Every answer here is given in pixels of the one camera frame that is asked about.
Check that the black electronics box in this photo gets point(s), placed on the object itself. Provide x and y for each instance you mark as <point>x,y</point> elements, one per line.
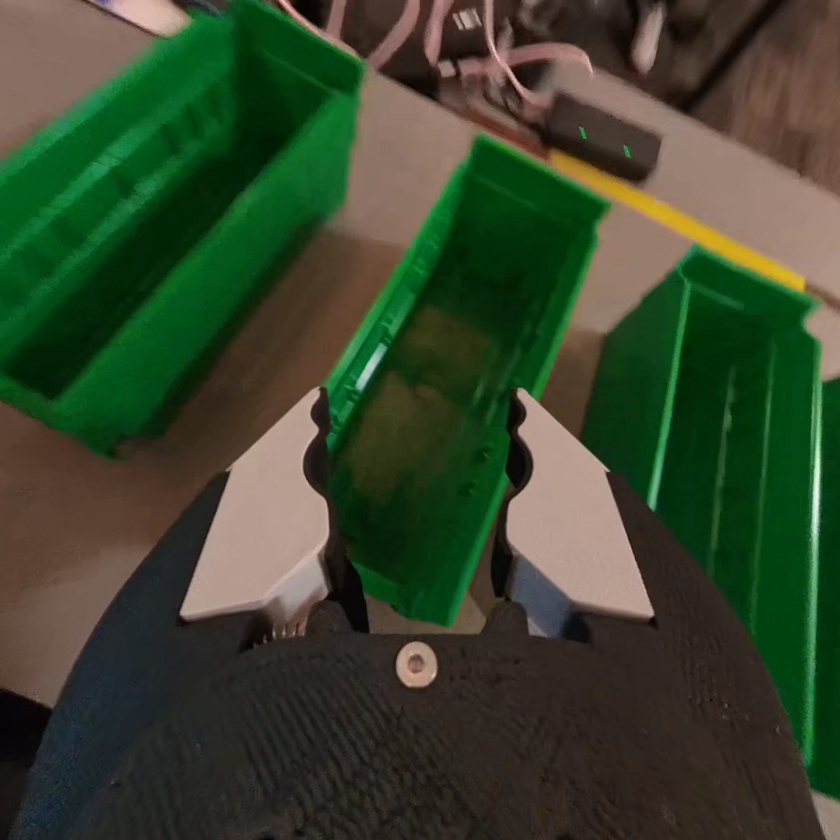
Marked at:
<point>564,26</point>

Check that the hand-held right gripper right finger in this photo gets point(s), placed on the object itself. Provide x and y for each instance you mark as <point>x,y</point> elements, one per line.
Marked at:
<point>577,538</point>

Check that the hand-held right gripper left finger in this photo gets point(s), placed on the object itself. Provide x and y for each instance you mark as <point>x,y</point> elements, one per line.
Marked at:
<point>256,538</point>

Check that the black power bank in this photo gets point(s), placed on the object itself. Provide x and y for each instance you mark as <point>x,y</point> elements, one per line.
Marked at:
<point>604,134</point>

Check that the yellow tape strip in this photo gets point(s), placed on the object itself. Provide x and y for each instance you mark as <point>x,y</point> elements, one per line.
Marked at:
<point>689,226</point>

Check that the green plastic bin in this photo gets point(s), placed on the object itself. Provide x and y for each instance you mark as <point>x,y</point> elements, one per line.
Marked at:
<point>164,229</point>
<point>426,426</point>
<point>722,459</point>
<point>828,558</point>

